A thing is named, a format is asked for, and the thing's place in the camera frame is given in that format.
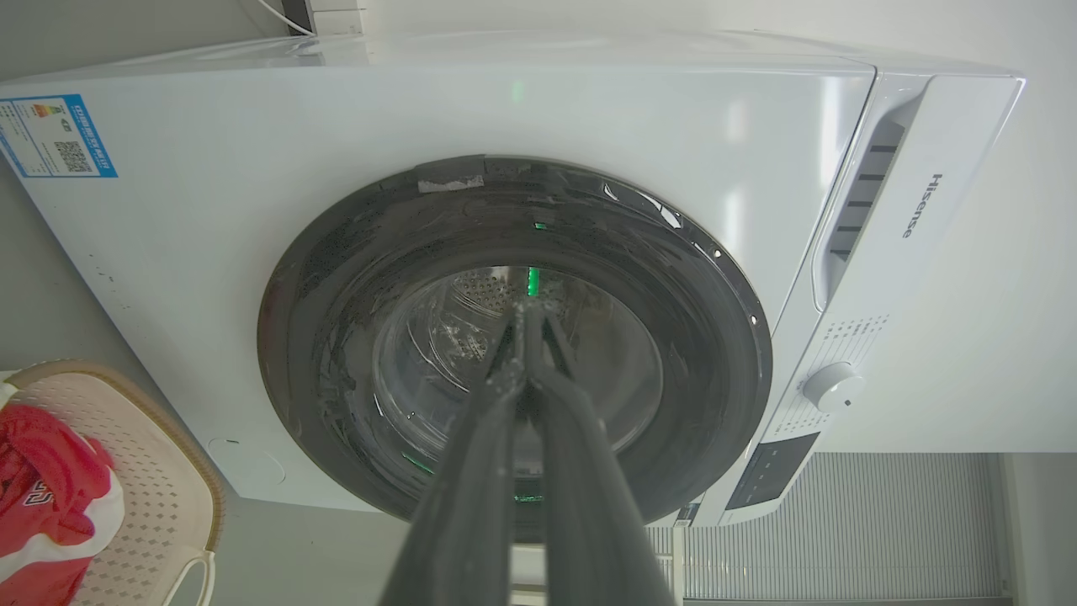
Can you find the beige perforated laundry basket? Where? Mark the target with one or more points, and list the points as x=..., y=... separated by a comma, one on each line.
x=160, y=488

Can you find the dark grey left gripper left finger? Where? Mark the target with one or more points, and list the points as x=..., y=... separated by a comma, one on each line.
x=458, y=513

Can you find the dark round washing machine door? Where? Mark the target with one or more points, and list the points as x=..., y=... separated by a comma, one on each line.
x=353, y=303

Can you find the blue energy label sticker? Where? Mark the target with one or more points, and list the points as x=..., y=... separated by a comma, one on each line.
x=57, y=135

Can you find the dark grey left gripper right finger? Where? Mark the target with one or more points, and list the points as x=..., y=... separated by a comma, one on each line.
x=593, y=513

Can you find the red and white garment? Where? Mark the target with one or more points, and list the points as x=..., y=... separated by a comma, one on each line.
x=46, y=497

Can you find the white washing machine dial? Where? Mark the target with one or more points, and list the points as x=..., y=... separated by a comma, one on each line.
x=833, y=387

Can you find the white Hisense washing machine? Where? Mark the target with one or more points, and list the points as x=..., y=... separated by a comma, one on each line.
x=589, y=118

